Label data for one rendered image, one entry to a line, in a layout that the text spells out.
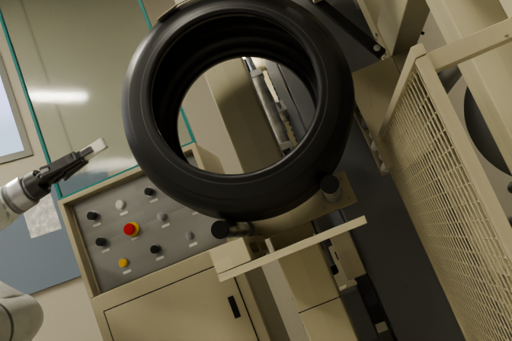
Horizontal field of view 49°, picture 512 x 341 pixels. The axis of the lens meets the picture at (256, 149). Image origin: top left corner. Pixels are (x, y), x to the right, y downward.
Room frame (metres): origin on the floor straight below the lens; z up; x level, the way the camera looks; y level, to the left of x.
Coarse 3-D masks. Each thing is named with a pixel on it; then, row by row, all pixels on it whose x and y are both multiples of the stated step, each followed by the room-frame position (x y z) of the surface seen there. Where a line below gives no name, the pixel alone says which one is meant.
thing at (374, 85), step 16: (384, 64) 1.60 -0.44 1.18; (368, 80) 1.60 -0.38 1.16; (384, 80) 1.60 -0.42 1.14; (368, 96) 1.60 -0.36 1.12; (384, 96) 1.60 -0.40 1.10; (368, 112) 1.60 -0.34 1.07; (384, 112) 1.60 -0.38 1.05; (368, 128) 1.61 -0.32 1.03; (400, 128) 1.60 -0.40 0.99; (368, 144) 1.79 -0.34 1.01; (384, 144) 1.60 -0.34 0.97; (416, 144) 1.60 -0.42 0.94; (432, 144) 1.59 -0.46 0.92; (384, 160) 1.61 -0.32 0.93; (400, 160) 1.60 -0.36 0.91
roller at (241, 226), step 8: (216, 224) 1.34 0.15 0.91; (224, 224) 1.34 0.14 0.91; (232, 224) 1.41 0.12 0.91; (240, 224) 1.52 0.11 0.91; (248, 224) 1.67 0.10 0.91; (216, 232) 1.34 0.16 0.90; (224, 232) 1.34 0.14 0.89; (232, 232) 1.39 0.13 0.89; (240, 232) 1.50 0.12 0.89; (248, 232) 1.64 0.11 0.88
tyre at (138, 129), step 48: (192, 0) 1.33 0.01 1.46; (240, 0) 1.30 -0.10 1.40; (288, 0) 1.33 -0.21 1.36; (144, 48) 1.30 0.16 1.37; (192, 48) 1.55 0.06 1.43; (240, 48) 1.57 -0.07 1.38; (288, 48) 1.56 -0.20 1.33; (336, 48) 1.31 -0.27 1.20; (144, 96) 1.29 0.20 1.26; (336, 96) 1.29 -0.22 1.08; (144, 144) 1.29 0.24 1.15; (336, 144) 1.31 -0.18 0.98; (192, 192) 1.29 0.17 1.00; (240, 192) 1.28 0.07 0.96; (288, 192) 1.31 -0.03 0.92
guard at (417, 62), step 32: (416, 64) 0.82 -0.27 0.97; (416, 96) 0.95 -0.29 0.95; (384, 128) 1.41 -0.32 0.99; (416, 128) 1.07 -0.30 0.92; (448, 128) 0.81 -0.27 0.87; (416, 160) 1.22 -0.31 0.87; (416, 192) 1.43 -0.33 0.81; (480, 192) 0.81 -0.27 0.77; (416, 224) 1.68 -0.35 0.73; (448, 224) 1.19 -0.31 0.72; (480, 224) 0.92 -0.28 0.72; (448, 256) 1.37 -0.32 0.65; (480, 256) 1.04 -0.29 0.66; (448, 288) 1.64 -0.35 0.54; (480, 320) 1.34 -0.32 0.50
